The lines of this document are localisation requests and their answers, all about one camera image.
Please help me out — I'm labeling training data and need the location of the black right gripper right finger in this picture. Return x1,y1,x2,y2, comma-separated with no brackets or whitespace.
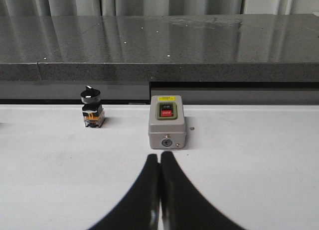
160,151,242,230

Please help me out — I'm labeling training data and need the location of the black rotary selector switch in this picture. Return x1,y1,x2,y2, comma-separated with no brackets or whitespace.
81,85,105,127

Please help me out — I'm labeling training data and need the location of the grey granite counter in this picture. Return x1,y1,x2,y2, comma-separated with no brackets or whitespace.
0,14,319,105

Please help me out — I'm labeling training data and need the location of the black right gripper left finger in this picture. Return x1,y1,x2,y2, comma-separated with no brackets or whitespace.
90,154,160,230

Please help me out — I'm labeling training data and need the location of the grey curtain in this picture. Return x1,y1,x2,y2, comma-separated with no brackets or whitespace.
0,0,319,16

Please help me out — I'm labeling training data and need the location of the grey on-off switch box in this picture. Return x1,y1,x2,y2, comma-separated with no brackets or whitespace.
148,96,186,149

